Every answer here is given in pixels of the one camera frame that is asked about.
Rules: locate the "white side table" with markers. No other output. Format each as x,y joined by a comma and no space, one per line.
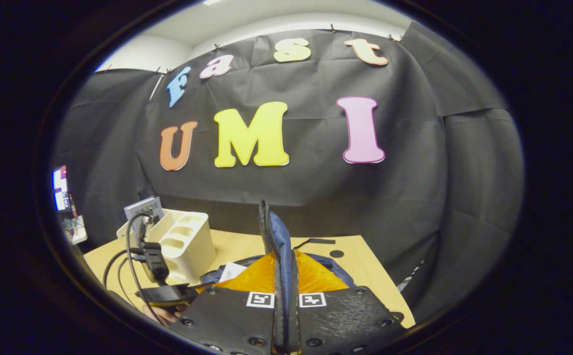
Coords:
77,231

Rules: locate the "black round table grommet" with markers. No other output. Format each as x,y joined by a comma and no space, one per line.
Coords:
337,254

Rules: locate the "computer monitor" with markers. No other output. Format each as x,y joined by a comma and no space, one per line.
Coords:
60,190

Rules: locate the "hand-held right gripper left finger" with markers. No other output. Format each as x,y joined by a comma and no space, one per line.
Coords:
279,320

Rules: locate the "black backdrop cloth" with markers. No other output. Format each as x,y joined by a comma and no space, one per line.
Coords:
414,197

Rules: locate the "blue-grey book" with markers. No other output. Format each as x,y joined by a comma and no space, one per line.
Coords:
143,206

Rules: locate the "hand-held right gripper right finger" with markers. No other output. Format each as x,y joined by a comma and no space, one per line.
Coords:
292,320

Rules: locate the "blue schoolbag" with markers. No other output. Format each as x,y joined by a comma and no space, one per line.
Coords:
281,236

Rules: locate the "white plastic bookshelf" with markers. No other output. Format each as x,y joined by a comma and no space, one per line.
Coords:
193,246

